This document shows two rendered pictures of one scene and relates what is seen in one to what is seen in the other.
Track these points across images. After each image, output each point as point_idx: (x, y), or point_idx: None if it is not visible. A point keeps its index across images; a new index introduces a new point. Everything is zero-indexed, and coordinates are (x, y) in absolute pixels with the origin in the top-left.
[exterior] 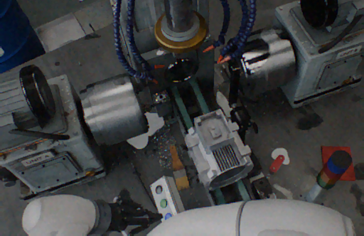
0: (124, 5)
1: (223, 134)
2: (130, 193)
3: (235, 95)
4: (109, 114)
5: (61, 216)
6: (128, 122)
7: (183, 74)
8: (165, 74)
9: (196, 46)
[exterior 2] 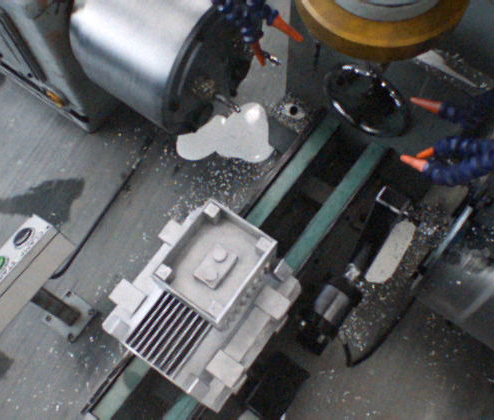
0: None
1: (220, 292)
2: (80, 197)
3: (365, 257)
4: (112, 22)
5: None
6: (132, 74)
7: (363, 111)
8: (326, 73)
9: (354, 50)
